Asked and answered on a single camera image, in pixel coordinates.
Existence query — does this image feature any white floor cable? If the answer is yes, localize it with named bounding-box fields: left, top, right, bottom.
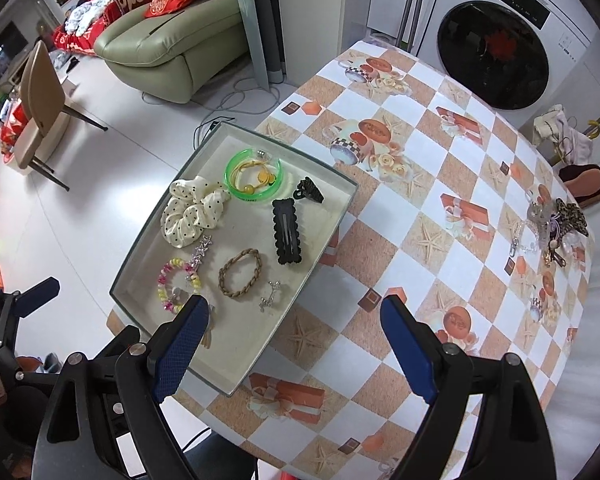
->
left=140, top=77, right=281, bottom=114

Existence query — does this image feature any black television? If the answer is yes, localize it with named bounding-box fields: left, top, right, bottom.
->
left=0, top=22, right=29, bottom=81

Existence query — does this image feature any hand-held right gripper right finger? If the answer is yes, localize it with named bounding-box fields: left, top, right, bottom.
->
left=380, top=294, right=558, bottom=480

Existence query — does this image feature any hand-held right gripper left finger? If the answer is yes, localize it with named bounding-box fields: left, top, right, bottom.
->
left=30, top=294, right=212, bottom=480

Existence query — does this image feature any leopard print hair bow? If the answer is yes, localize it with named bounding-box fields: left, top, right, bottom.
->
left=552, top=199, right=590, bottom=239

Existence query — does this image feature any red printed blanket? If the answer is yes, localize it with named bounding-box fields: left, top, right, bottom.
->
left=52, top=20, right=109, bottom=56

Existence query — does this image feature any small silver earring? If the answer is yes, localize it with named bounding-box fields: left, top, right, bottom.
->
left=259, top=280, right=284, bottom=314

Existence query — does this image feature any yellow hair tie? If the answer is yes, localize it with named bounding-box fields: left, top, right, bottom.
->
left=231, top=157, right=276, bottom=196

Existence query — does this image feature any grey rectangular tray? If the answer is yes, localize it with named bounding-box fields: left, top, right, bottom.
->
left=109, top=120, right=360, bottom=398

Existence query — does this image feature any silver star hair clip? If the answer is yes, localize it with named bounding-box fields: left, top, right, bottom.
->
left=189, top=234, right=216, bottom=270

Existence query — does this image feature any grey pole with red hook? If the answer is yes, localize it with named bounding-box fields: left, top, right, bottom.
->
left=386, top=0, right=432, bottom=54

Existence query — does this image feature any tan chair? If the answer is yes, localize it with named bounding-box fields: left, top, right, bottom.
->
left=14, top=40, right=109, bottom=192

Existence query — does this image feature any black floor cable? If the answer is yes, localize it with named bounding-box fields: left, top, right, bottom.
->
left=194, top=117, right=234, bottom=149

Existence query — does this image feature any checkered printed tablecloth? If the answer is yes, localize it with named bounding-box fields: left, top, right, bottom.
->
left=107, top=40, right=596, bottom=480

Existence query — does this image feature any colourful bead bracelet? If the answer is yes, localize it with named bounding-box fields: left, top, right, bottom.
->
left=156, top=257, right=204, bottom=315

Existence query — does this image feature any white polka dot scrunchie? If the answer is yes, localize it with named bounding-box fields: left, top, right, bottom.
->
left=161, top=176, right=231, bottom=251

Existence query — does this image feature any brown slipper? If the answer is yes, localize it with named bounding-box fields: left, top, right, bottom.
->
left=557, top=164, right=600, bottom=196
left=575, top=180, right=600, bottom=209

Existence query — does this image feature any pile of light clothes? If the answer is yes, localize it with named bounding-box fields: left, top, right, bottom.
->
left=532, top=105, right=594, bottom=166

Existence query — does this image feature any black claw hair clip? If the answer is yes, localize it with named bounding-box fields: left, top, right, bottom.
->
left=292, top=176, right=326, bottom=206

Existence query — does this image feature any green translucent bangle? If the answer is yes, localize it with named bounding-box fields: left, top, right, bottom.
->
left=224, top=147, right=287, bottom=203

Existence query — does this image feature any silver chain keyring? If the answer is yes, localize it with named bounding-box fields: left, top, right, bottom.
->
left=511, top=220, right=539, bottom=260

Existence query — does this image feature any pile of assorted jewelry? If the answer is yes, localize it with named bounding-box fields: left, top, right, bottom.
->
left=510, top=195, right=591, bottom=268

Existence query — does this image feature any black scalloped hair clip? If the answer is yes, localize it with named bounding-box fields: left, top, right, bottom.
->
left=271, top=197, right=306, bottom=266

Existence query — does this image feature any light green sofa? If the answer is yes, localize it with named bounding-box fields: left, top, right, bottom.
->
left=94, top=0, right=253, bottom=106

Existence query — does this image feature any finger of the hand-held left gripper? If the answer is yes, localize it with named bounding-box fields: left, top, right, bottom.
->
left=10, top=277, right=61, bottom=318

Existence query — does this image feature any brown hair pin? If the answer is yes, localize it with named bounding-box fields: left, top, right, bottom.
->
left=200, top=302, right=216, bottom=351

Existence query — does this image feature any brown braided bracelet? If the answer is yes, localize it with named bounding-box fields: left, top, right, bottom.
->
left=217, top=247, right=264, bottom=301

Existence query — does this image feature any white washing machine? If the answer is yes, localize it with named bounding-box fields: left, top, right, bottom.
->
left=410, top=0, right=600, bottom=131

